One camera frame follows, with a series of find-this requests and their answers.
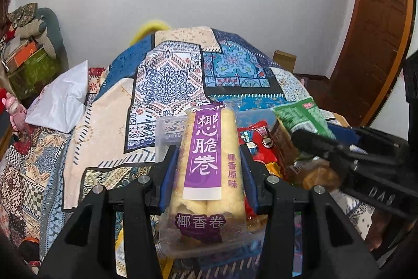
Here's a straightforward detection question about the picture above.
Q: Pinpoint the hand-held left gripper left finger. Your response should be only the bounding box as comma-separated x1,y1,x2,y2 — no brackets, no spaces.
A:
39,143,179,279

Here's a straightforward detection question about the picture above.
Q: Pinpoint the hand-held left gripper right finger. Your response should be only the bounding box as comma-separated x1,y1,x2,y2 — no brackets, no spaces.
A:
239,143,381,279

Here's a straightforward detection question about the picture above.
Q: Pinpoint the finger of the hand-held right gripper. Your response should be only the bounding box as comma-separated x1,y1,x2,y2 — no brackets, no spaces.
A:
327,123,370,155
290,128,351,168

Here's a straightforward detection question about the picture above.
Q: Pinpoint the green edged pastry packet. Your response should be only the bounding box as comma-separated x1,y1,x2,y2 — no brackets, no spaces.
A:
270,96,338,176

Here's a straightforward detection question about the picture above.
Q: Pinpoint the clear plastic storage box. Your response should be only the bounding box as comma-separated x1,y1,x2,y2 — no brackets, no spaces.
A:
154,109,294,183

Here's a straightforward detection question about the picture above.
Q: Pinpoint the red snack packet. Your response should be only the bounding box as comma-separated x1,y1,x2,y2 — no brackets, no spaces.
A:
236,120,285,180

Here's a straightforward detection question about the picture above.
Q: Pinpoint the purple label egg roll packet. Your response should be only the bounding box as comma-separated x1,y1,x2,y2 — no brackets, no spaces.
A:
157,103,260,259

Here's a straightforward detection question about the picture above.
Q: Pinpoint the person's right hand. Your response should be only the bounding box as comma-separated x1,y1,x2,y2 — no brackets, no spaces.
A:
365,210,394,252

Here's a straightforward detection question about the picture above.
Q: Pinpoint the patchwork printed blanket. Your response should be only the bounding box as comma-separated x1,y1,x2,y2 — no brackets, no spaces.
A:
39,25,376,279

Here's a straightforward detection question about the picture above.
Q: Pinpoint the cardboard box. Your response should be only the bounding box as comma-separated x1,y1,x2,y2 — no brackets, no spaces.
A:
272,50,297,74

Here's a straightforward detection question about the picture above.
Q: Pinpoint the wooden door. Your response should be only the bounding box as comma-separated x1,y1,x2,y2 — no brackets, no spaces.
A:
322,0,417,127

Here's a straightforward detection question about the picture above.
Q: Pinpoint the white pillow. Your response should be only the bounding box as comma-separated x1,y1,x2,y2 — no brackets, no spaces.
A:
25,60,89,135

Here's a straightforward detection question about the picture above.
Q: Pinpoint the yellow curved object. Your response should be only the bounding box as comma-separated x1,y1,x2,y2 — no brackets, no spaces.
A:
128,21,171,46

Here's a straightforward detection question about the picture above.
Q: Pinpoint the checkered patterned bedsheet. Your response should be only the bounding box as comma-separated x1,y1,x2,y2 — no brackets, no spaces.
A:
0,66,108,266

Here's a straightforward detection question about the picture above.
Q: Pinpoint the pink toy figure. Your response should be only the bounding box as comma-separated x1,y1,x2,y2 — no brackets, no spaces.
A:
1,92,27,130

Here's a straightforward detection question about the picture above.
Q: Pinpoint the green patterned box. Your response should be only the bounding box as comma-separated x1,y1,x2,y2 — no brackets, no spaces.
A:
7,48,61,100

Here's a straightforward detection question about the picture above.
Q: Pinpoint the orange box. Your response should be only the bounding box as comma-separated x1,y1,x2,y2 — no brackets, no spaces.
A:
5,40,39,71

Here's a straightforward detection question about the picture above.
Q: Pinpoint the patterned folded cloth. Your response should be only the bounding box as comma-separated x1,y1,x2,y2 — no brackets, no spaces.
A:
7,3,39,28

